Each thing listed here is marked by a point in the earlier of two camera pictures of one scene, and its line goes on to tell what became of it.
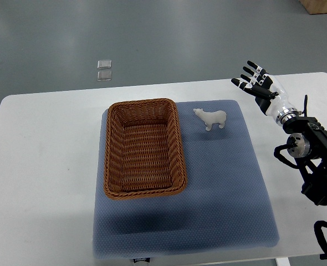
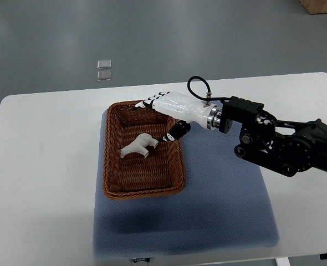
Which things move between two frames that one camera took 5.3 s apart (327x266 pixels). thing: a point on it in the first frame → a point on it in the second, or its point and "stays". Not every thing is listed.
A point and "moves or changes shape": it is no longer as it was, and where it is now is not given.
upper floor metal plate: [104, 64] stays
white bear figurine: [214, 117] moves or changes shape
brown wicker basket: [144, 154] stays
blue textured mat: [229, 204] stays
